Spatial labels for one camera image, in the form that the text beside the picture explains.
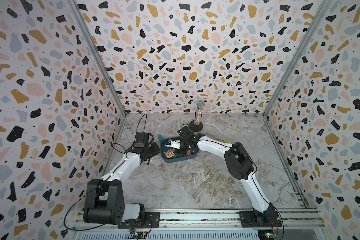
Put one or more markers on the teal plastic storage box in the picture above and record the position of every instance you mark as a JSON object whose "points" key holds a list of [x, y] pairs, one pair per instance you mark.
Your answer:
{"points": [[172, 155]]}

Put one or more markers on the microphone on black stand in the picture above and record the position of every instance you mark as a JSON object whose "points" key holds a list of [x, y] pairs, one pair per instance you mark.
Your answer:
{"points": [[196, 125]]}

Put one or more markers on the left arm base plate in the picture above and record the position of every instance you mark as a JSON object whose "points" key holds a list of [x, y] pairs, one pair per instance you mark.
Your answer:
{"points": [[148, 220]]}

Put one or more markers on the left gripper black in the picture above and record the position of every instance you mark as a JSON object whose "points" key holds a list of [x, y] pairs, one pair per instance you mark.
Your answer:
{"points": [[155, 149]]}

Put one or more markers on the yellow binder clip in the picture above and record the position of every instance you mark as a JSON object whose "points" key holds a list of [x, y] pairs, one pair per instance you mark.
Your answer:
{"points": [[227, 141]]}

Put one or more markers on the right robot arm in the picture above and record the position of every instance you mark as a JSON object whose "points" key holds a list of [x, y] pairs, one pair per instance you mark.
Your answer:
{"points": [[239, 164]]}

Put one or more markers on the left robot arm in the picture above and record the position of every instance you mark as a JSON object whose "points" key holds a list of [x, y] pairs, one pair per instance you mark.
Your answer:
{"points": [[105, 203]]}

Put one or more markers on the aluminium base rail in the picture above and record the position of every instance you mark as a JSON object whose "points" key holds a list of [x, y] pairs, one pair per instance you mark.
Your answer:
{"points": [[223, 224]]}

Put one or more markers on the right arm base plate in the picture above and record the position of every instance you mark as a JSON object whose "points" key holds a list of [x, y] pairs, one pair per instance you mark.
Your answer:
{"points": [[253, 219]]}

